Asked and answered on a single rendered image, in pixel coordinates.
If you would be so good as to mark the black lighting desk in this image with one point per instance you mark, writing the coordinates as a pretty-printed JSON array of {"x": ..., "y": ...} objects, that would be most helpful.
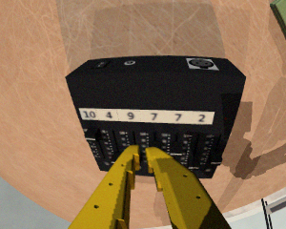
[{"x": 165, "y": 101}]

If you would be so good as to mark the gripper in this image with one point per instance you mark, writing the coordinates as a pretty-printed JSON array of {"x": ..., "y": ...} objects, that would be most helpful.
[{"x": 188, "y": 203}]

